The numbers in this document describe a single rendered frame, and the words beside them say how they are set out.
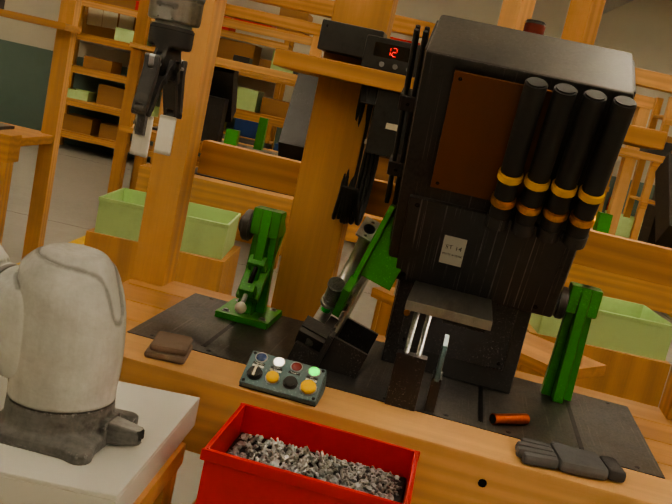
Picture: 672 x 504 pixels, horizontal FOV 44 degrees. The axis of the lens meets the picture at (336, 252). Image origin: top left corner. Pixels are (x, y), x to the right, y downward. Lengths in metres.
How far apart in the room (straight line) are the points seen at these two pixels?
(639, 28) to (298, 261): 10.42
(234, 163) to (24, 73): 10.71
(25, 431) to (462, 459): 0.75
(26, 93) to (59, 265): 11.66
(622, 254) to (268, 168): 0.93
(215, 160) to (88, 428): 1.14
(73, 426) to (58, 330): 0.14
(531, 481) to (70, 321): 0.84
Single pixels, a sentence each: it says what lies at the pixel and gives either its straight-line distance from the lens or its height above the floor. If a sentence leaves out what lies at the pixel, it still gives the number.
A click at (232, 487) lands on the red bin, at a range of 1.27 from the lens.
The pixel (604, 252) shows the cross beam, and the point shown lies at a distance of 2.16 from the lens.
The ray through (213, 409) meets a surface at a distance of 1.59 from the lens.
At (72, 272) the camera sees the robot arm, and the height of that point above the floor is 1.15.
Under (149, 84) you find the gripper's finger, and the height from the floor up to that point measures 1.41.
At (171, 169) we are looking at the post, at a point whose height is 1.19.
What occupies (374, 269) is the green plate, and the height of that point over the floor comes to 1.13.
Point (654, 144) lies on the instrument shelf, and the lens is 1.95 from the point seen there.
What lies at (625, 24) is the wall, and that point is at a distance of 12.21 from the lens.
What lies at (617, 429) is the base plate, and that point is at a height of 0.90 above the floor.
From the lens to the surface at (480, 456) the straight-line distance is 1.54.
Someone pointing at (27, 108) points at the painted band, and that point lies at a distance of 12.82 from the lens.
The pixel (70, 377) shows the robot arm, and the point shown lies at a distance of 1.21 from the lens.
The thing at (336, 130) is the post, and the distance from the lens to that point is 2.06.
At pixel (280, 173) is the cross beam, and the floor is 1.24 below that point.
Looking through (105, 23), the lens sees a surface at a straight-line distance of 12.43.
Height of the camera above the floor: 1.46
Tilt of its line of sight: 10 degrees down
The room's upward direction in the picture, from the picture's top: 13 degrees clockwise
